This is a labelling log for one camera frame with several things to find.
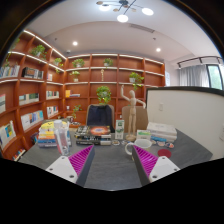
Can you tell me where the white wall sign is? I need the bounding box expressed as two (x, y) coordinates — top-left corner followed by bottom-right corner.
(164, 70), (171, 87)

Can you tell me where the wooden artist mannequin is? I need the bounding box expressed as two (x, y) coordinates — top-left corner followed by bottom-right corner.
(120, 84), (147, 142)

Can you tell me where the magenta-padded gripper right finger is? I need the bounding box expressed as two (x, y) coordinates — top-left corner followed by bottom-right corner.
(131, 144), (181, 187)

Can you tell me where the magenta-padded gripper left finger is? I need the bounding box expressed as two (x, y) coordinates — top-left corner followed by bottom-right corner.
(45, 144), (96, 188)

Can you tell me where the yellow striped white mug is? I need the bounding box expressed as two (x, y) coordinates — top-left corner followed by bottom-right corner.
(124, 138), (153, 157)

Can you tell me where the dark thick book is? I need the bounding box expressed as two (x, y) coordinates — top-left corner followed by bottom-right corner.
(74, 133), (113, 142)
(75, 138), (113, 147)

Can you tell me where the tall green white carton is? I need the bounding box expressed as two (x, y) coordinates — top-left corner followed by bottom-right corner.
(114, 119), (126, 141)

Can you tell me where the tan office chair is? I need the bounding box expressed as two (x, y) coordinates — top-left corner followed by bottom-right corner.
(121, 105), (150, 134)

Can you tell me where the branched ceiling lamp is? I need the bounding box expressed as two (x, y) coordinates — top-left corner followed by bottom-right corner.
(95, 0), (155, 24)

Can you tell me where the white wall socket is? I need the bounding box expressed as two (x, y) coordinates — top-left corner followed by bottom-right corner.
(218, 124), (224, 141)

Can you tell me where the small green white box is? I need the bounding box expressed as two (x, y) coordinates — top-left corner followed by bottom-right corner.
(136, 129), (152, 141)

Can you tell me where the black ceiling track rail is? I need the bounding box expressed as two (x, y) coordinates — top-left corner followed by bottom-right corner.
(176, 55), (224, 70)

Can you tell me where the orange wooden shelf unit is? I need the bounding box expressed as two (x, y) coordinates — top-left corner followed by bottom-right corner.
(0, 29), (167, 162)

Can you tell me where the white book stack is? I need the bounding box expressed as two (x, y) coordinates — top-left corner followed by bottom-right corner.
(146, 121), (178, 144)

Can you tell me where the grey window curtain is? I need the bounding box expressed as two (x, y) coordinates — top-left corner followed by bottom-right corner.
(178, 64), (210, 88)

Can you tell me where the flat round red coaster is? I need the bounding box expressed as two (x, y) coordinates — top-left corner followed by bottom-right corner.
(157, 148), (173, 159)

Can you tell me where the dark blue office chair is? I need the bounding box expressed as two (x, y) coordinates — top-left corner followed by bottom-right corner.
(85, 104), (116, 134)

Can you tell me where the window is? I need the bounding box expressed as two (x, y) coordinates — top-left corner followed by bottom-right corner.
(206, 63), (224, 91)

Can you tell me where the colourful book stack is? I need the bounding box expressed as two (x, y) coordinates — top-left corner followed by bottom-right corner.
(36, 120), (73, 148)

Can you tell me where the galaxy cover dark book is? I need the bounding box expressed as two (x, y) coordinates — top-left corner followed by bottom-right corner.
(76, 125), (112, 137)

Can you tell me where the ceiling air vent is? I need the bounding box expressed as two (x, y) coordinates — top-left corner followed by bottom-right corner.
(128, 23), (156, 34)

